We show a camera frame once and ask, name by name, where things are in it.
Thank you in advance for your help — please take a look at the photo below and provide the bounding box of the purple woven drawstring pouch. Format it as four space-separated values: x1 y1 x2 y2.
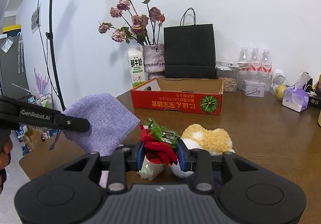
47 94 140 156

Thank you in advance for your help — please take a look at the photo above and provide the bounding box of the person's left hand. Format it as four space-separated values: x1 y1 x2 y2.
0 138 13 193

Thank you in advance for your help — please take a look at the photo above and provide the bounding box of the small brown cardboard box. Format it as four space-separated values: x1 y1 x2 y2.
23 128 43 150

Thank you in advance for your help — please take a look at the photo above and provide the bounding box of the yellow white plush toy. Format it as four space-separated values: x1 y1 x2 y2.
171 123 236 179

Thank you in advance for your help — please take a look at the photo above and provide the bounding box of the orange cardboard pumpkin box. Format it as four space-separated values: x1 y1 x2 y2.
131 78 224 115

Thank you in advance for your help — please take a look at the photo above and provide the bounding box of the white green milk carton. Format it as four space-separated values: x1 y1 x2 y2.
127 47 146 88

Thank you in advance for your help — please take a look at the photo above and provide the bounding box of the clear jar of seeds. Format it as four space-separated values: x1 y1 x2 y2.
216 66 238 93

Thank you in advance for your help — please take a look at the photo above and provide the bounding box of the small decorated tin box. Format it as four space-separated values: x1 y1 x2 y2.
241 79 265 97

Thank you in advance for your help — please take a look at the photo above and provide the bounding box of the purple textured ceramic vase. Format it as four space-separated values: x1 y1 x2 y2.
142 44 165 80

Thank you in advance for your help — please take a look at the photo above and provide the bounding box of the white red flat box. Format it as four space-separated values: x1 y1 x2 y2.
216 61 250 68

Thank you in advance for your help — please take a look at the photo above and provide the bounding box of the left water bottle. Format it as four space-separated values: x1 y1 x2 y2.
238 46 250 89

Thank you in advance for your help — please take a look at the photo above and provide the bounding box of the water bottle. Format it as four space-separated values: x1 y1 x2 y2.
250 47 262 80
238 46 250 89
260 48 272 92

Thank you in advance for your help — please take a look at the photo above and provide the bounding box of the black paper shopping bag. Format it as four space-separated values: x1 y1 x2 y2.
164 12 217 79

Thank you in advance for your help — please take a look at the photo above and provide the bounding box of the yellow green apple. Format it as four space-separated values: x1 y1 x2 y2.
274 85 287 100

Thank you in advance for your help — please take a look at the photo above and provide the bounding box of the middle water bottle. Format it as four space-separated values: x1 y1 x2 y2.
250 47 262 80

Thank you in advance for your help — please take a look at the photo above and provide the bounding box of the right water bottle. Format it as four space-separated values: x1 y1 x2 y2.
260 48 272 92

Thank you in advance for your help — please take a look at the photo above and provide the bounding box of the white round device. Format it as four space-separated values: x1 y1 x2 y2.
271 68 286 91

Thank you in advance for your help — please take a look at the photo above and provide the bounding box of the purple white gift box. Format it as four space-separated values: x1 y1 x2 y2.
282 72 311 113

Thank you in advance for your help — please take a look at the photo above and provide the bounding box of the dried pink rose bouquet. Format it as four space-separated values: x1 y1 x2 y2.
98 0 165 46

